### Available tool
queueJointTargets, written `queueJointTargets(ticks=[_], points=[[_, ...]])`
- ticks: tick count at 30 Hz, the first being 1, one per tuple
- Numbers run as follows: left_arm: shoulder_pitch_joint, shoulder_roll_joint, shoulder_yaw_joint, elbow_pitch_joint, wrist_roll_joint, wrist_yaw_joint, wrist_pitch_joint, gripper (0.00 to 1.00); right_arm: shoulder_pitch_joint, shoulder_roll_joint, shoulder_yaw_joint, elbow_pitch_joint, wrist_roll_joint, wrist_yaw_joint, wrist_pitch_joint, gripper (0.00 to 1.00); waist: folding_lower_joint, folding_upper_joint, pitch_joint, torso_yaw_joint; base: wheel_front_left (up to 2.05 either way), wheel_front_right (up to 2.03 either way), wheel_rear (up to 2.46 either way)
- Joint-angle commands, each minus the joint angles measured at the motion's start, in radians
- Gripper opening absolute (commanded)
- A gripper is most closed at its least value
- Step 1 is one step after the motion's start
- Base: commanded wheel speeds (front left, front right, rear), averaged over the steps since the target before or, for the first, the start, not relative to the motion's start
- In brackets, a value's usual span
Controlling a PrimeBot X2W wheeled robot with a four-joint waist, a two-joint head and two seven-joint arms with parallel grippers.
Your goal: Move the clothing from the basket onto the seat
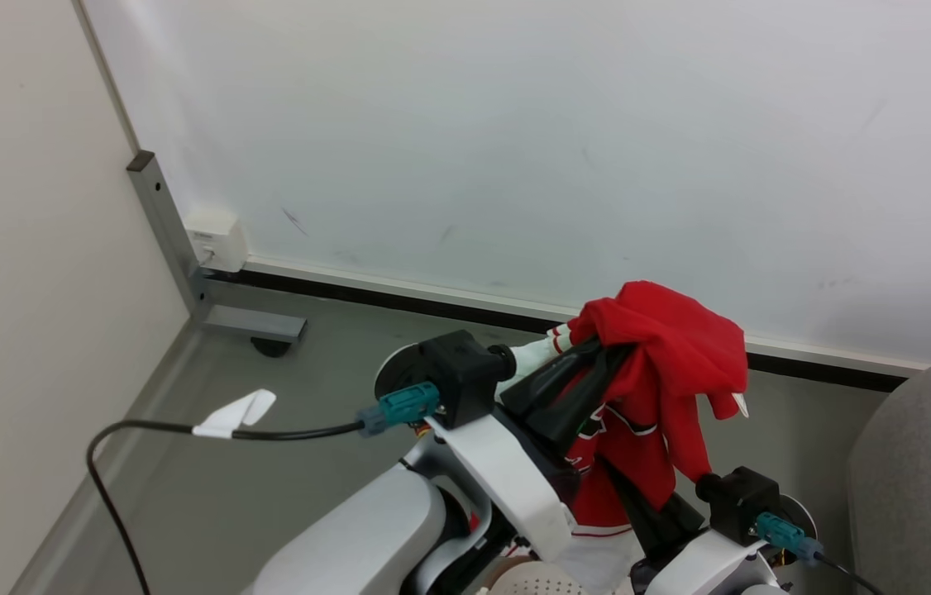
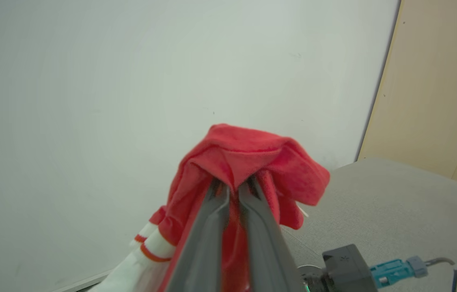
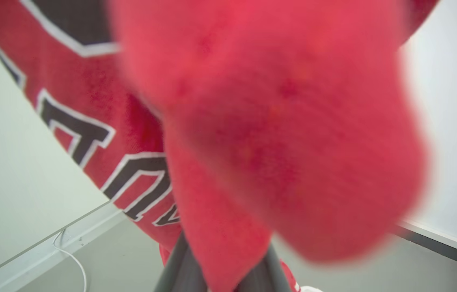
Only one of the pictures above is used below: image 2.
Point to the beige wooden panel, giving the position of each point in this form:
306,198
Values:
427,85

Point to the red and white garment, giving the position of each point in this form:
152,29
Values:
236,158

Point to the grey fabric sofa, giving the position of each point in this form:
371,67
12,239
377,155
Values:
382,211

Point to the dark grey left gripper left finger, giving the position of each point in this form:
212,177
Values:
202,251

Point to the black camera box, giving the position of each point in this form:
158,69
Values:
346,269

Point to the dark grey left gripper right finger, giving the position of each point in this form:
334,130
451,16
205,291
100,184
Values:
267,251

